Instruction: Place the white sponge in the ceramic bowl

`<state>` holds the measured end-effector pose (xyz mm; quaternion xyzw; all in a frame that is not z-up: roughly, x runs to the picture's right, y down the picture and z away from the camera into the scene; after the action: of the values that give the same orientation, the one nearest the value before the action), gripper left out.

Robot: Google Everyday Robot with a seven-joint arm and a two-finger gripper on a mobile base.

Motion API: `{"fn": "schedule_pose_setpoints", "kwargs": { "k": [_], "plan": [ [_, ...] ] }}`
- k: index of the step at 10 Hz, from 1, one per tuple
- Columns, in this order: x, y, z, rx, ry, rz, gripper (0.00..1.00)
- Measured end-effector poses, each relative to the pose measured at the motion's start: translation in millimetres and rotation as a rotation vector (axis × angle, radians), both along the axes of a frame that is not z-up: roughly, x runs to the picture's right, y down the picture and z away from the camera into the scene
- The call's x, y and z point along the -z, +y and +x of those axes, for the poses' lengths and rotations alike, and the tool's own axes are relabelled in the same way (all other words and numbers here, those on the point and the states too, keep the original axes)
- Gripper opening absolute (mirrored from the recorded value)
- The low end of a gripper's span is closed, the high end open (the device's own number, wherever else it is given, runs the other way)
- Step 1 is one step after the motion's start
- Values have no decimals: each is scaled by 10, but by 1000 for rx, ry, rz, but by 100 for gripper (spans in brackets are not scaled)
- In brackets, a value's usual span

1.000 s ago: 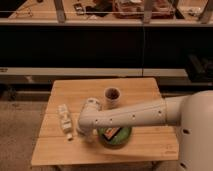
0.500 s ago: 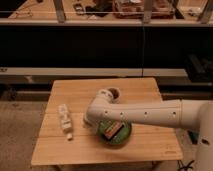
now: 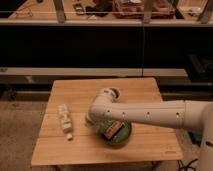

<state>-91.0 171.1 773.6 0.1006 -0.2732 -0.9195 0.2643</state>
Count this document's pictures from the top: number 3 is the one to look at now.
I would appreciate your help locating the white plastic bottle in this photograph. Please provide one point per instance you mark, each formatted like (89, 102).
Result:
(65, 120)

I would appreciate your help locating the small white bottle cap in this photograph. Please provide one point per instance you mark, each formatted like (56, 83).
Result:
(69, 136)

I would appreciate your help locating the metal shelf rail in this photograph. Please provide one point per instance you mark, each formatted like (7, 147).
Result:
(116, 72)

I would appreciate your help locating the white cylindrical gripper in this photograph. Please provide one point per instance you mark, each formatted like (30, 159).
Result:
(89, 122)

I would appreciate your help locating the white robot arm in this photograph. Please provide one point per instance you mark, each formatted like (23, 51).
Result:
(186, 114)

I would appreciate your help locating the green ceramic bowl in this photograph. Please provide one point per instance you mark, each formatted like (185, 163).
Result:
(121, 136)

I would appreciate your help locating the wooden table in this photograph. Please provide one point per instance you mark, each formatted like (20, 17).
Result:
(147, 143)

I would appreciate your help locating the orange snack bar in bowl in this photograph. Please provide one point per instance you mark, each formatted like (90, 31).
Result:
(111, 130)

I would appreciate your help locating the dark paper cup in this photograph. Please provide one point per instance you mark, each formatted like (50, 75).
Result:
(114, 93)

